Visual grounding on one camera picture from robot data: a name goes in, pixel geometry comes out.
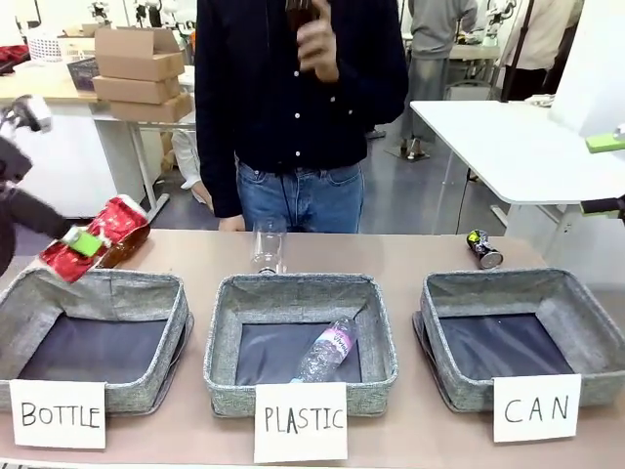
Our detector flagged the person's left hand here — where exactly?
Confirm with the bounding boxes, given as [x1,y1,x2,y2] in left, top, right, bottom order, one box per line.
[296,0,341,84]

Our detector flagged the background person in grey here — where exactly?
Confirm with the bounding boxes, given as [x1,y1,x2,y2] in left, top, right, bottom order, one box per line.
[399,0,479,160]

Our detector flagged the open cardboard box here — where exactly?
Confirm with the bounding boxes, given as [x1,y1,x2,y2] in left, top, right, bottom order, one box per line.
[93,25,187,83]

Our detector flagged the background person white shirt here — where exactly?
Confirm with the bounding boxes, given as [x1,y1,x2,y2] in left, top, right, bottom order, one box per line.
[499,0,583,105]

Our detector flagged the grey basket with can sign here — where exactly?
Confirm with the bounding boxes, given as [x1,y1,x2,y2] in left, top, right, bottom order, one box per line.
[411,266,625,413]

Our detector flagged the person in dark shirt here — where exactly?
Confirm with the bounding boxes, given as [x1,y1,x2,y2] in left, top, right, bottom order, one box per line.
[193,0,409,220]

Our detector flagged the red cloth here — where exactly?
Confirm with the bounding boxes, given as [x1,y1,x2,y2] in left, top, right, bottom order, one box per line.
[0,44,31,77]

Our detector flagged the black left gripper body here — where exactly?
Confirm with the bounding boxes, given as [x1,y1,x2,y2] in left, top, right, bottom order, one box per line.
[0,135,34,276]

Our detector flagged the grey basket with bottle sign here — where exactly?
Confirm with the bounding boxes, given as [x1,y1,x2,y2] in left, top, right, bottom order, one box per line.
[0,267,195,417]

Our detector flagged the white paper sign BOTTLE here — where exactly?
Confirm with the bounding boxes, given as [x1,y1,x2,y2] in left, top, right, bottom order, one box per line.
[8,378,108,450]

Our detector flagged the crouching person in white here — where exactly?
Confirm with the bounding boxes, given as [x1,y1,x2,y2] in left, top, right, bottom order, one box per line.
[170,127,215,212]

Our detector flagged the flat closed cardboard box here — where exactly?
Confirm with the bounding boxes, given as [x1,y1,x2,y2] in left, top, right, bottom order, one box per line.
[92,74,183,106]
[108,91,194,124]

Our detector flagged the white paper sign CAN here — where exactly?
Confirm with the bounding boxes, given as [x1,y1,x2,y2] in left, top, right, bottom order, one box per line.
[491,372,583,445]

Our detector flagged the person's right forearm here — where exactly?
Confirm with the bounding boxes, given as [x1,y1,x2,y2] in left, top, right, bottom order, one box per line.
[194,116,244,220]

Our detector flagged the grey basket with plastic sign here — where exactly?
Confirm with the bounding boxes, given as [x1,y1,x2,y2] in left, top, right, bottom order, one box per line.
[203,273,399,418]

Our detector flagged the white plastic laundry basket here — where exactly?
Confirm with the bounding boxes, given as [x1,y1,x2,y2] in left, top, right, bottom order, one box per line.
[25,29,68,64]

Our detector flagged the crushed black can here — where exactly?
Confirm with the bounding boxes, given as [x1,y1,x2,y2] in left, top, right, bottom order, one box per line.
[465,230,505,271]

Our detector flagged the clear drinking glass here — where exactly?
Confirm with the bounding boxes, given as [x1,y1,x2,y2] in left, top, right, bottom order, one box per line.
[249,217,288,276]

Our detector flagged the person's blue jeans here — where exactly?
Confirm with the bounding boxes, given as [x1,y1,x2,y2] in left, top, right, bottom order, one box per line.
[234,159,365,235]

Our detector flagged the white paper sign PLASTIC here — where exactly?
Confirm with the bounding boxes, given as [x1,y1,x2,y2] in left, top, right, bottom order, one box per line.
[252,381,349,465]

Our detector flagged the thin black cable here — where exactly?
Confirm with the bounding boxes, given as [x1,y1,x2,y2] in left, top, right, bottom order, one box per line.
[278,168,300,232]

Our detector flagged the white table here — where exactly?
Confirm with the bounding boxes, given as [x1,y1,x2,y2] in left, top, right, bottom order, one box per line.
[408,99,625,268]

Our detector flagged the crushed bottle with purple label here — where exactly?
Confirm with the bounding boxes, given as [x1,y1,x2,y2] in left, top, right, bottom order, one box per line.
[290,317,360,384]

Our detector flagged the person's left forearm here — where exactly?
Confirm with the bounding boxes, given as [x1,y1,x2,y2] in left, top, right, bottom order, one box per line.
[327,58,409,165]

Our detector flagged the white table leg frame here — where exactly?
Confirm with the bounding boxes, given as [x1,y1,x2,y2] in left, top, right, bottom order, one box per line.
[91,112,171,227]

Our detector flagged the dark object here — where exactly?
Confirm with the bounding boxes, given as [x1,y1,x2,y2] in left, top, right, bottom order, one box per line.
[284,0,321,33]

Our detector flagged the dark plastic crate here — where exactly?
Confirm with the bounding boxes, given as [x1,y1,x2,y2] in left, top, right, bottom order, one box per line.
[65,56,100,93]

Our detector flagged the brown bottle with red label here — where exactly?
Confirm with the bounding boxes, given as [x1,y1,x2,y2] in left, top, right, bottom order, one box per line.
[38,194,151,284]

